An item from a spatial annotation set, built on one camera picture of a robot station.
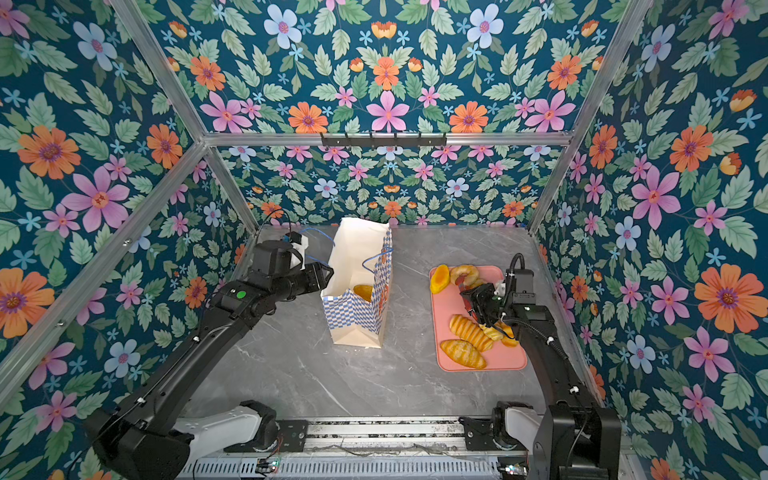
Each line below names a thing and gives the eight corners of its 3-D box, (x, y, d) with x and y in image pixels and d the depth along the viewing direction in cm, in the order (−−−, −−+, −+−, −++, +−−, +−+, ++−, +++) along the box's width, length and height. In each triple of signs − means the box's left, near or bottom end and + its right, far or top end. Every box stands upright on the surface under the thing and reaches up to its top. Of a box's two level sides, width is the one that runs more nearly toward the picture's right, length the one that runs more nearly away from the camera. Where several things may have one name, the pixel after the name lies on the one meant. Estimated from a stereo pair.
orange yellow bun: (428, 291, 103) (428, 286, 100) (436, 267, 109) (437, 262, 107) (443, 296, 101) (444, 290, 99) (451, 271, 108) (452, 266, 105)
